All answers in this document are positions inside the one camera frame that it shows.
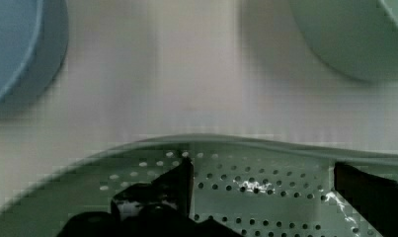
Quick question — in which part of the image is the green plastic mug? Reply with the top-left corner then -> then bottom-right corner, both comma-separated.
288,0 -> 398,82

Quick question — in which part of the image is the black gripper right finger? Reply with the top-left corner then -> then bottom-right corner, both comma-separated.
333,162 -> 398,237

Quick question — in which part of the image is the blue plastic cup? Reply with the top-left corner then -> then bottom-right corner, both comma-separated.
0,0 -> 69,110

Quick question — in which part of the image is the green plastic strainer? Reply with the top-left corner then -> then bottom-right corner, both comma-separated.
0,135 -> 398,237

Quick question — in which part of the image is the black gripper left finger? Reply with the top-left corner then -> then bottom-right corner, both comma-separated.
56,158 -> 241,237

